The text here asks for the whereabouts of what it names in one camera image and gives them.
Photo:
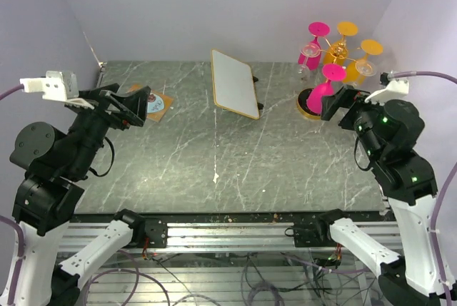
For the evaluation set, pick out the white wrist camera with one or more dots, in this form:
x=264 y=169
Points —
x=58 y=86
x=395 y=86

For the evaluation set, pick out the orange wine glass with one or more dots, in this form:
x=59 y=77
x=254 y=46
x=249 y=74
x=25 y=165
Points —
x=370 y=47
x=338 y=52

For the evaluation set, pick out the right orange wine glass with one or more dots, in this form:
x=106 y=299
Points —
x=370 y=47

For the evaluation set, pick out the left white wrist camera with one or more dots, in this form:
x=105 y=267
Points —
x=58 y=86

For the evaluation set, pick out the clear wine glass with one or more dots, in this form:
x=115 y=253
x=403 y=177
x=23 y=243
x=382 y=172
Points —
x=365 y=69
x=309 y=59

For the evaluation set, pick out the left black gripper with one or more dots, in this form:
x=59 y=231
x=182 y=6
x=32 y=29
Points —
x=133 y=105

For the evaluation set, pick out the pink wine glass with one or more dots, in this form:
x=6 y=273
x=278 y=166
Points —
x=331 y=72
x=318 y=30

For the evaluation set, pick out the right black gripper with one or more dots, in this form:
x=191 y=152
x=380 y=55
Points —
x=345 y=97

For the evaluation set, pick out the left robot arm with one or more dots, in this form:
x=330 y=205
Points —
x=54 y=162

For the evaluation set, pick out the orange picture card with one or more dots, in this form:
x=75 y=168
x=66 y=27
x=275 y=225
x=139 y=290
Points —
x=157 y=105

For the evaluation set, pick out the gold wine glass rack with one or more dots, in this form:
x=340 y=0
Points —
x=303 y=96

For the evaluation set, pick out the aluminium mounting rail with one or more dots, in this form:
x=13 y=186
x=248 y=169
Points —
x=234 y=237

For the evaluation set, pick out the white board yellow rim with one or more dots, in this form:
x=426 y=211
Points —
x=233 y=85

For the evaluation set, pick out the back orange wine glass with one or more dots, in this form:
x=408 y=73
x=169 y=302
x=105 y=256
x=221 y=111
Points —
x=338 y=52

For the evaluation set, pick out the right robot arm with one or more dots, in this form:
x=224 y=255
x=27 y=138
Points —
x=388 y=133

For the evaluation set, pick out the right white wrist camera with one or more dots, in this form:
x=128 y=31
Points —
x=395 y=86

